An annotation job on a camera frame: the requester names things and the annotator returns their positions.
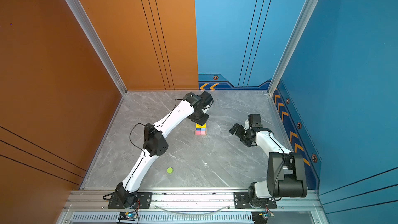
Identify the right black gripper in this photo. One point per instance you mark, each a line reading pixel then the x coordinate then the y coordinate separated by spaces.
pixel 239 132

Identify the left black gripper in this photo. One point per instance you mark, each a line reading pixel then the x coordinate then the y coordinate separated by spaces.
pixel 201 122

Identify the yellow rectangular block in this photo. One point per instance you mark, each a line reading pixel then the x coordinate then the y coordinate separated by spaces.
pixel 201 126

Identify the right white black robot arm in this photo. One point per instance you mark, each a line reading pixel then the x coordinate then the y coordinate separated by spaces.
pixel 285 177

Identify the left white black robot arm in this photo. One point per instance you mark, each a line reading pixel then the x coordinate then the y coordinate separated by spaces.
pixel 192 107

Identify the right green circuit board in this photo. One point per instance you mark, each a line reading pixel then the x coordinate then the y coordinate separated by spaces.
pixel 261 217

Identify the green circuit board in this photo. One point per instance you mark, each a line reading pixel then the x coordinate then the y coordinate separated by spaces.
pixel 128 218
pixel 261 217

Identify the left green circuit board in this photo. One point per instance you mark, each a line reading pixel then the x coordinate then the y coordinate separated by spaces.
pixel 128 218

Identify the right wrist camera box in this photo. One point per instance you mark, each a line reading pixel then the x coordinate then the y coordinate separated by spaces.
pixel 254 121

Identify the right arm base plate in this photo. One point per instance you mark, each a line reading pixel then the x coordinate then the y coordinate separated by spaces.
pixel 241 199

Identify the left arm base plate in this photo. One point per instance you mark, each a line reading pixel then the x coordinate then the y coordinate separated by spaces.
pixel 140 200

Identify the aluminium front rail frame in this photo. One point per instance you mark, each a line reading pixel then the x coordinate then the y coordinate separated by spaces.
pixel 189 206

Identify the right aluminium corner post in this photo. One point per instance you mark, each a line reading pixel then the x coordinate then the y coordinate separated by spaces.
pixel 301 23

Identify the aluminium corner post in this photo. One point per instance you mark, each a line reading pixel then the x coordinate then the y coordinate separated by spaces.
pixel 301 23
pixel 85 23

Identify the left aluminium corner post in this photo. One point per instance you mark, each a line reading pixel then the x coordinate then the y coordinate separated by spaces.
pixel 85 23

